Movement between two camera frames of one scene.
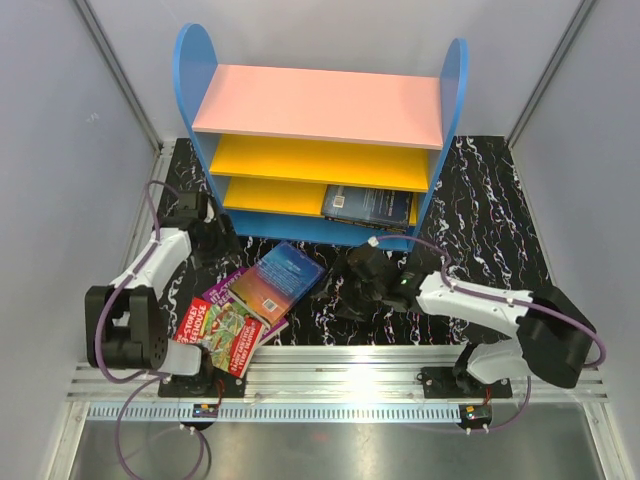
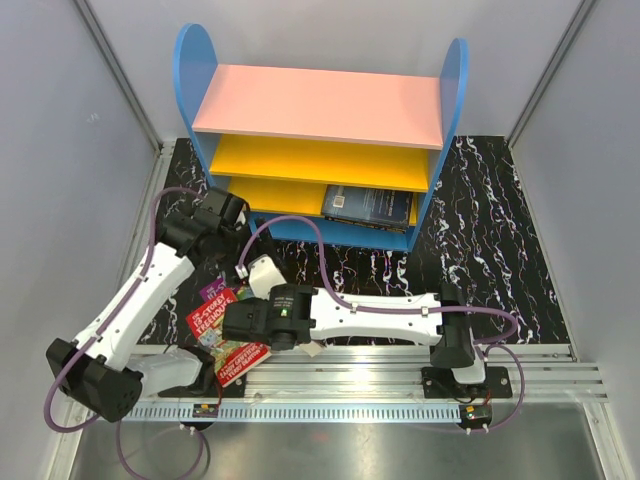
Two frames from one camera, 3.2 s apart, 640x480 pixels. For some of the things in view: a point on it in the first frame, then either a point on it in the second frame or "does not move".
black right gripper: (352, 306) to (259, 301)
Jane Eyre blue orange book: (276, 282) to (311, 348)
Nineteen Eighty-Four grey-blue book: (382, 209) does not move
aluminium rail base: (332, 376) does not move
